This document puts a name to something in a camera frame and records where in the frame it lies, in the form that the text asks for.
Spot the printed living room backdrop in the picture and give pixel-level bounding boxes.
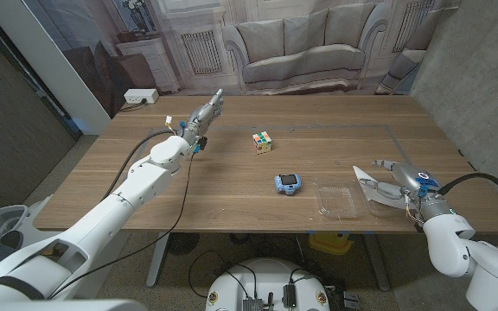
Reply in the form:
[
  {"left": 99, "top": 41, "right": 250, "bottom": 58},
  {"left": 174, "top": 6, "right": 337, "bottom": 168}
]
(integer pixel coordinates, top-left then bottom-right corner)
[{"left": 22, "top": 0, "right": 462, "bottom": 118}]

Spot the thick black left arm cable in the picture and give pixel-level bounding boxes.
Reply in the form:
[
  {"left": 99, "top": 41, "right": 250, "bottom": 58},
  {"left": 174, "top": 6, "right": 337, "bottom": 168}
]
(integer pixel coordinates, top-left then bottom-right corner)
[{"left": 101, "top": 129, "right": 176, "bottom": 202}]

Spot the black power strip cable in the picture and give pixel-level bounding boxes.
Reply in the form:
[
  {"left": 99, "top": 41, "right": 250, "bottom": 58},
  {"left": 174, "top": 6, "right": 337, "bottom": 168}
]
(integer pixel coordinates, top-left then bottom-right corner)
[{"left": 118, "top": 98, "right": 149, "bottom": 113}]

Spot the yellow object under table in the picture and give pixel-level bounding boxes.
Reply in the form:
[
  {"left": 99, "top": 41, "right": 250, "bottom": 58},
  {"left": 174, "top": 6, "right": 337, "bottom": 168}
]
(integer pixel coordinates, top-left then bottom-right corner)
[{"left": 308, "top": 232, "right": 354, "bottom": 256}]

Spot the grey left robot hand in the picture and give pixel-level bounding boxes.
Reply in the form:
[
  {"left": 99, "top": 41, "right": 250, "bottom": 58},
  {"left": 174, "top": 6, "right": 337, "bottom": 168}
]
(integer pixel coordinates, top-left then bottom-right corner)
[{"left": 179, "top": 88, "right": 225, "bottom": 146}]

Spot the white power strip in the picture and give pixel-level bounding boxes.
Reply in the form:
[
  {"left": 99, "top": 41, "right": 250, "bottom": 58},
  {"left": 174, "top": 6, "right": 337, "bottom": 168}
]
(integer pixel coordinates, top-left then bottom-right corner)
[{"left": 123, "top": 88, "right": 160, "bottom": 105}]

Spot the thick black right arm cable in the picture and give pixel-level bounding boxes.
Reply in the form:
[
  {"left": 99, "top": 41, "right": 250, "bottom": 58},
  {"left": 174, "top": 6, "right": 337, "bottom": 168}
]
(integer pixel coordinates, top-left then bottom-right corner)
[{"left": 437, "top": 172, "right": 498, "bottom": 222}]

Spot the multicolour puzzle cube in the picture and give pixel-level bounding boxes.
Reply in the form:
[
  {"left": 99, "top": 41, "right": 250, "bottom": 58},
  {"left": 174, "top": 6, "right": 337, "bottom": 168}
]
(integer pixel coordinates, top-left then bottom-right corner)
[{"left": 252, "top": 130, "right": 273, "bottom": 156}]

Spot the white paper towel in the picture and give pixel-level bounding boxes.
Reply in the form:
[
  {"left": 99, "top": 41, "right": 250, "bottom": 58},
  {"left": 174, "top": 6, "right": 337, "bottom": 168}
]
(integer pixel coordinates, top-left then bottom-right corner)
[{"left": 352, "top": 165, "right": 408, "bottom": 212}]

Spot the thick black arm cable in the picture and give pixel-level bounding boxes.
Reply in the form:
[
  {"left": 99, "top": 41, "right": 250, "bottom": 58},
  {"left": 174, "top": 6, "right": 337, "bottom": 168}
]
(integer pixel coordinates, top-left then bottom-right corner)
[
  {"left": 437, "top": 172, "right": 498, "bottom": 222},
  {"left": 101, "top": 129, "right": 176, "bottom": 202}
]

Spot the clear plastic clamshell container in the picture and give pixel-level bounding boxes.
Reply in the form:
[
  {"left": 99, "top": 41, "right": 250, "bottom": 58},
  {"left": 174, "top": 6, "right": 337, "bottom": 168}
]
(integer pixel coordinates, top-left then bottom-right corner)
[{"left": 316, "top": 177, "right": 408, "bottom": 220}]

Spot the blue toy camera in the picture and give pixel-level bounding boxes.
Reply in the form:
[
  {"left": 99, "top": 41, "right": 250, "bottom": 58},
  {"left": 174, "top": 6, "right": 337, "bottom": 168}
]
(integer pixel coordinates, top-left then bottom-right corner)
[{"left": 273, "top": 173, "right": 303, "bottom": 196}]

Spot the black floor cable loop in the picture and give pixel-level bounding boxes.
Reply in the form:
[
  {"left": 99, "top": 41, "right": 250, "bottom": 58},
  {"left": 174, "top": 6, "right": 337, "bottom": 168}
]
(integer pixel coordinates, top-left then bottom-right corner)
[{"left": 187, "top": 249, "right": 259, "bottom": 300}]

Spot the white robot torso base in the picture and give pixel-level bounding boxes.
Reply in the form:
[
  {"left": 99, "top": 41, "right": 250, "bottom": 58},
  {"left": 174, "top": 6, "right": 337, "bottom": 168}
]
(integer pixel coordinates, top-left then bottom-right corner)
[{"left": 205, "top": 257, "right": 331, "bottom": 311}]

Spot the grey table leg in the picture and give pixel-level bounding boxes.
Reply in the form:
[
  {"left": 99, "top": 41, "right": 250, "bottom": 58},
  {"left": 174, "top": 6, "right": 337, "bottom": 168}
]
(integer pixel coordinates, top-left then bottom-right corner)
[
  {"left": 363, "top": 232, "right": 392, "bottom": 293},
  {"left": 145, "top": 232, "right": 171, "bottom": 289}
]

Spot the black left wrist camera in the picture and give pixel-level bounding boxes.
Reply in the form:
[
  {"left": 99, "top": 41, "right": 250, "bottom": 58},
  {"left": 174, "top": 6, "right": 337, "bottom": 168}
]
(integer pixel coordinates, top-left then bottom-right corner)
[{"left": 192, "top": 136, "right": 209, "bottom": 156}]

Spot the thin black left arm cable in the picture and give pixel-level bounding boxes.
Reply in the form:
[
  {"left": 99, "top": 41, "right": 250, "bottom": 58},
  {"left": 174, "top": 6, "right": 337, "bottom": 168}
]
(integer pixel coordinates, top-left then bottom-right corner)
[{"left": 48, "top": 150, "right": 196, "bottom": 300}]

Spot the black round floor object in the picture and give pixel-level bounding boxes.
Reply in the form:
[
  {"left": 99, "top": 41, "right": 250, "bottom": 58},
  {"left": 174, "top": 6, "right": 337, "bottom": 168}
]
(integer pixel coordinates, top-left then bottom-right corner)
[{"left": 166, "top": 232, "right": 201, "bottom": 256}]

